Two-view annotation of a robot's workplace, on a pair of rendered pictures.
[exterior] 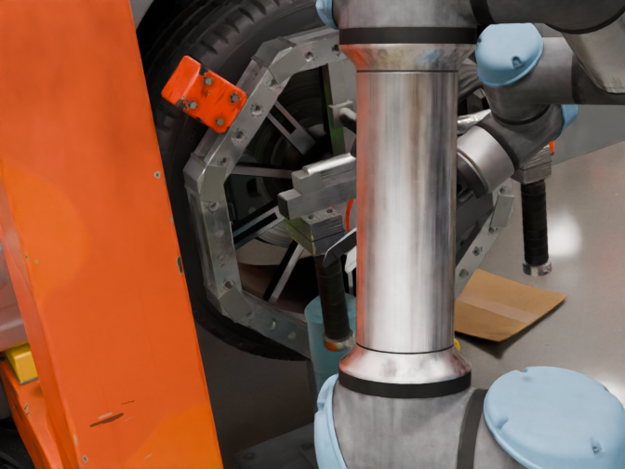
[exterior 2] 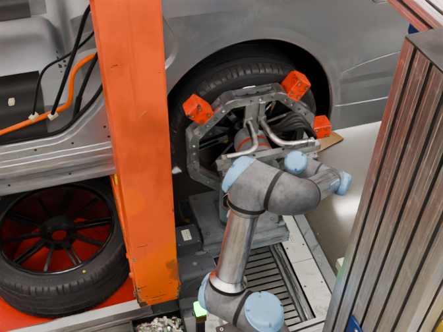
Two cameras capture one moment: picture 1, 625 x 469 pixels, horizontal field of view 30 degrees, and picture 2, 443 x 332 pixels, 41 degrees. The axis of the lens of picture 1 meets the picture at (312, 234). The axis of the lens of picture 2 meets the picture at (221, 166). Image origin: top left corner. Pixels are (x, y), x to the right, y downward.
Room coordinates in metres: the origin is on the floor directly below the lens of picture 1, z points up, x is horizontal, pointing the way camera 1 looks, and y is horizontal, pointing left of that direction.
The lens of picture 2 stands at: (-0.16, -0.12, 2.58)
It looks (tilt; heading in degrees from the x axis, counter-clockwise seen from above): 45 degrees down; 5
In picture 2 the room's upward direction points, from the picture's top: 1 degrees clockwise
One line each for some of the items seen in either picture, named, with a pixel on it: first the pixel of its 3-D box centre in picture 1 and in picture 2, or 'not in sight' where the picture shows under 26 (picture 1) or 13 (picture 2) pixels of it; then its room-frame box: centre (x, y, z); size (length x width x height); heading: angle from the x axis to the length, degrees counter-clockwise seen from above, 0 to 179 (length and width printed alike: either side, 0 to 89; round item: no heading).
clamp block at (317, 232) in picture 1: (313, 223); (225, 170); (1.44, 0.00, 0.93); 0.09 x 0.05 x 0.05; 23
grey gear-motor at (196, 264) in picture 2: not in sight; (188, 259); (1.49, 0.17, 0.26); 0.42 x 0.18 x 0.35; 23
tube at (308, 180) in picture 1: (323, 123); (238, 133); (1.55, -0.04, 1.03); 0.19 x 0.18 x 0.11; 23
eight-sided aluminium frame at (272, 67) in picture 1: (358, 192); (250, 141); (1.70, -0.08, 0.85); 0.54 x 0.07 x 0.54; 113
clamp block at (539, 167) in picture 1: (519, 155); (308, 153); (1.57, -0.32, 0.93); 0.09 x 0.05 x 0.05; 23
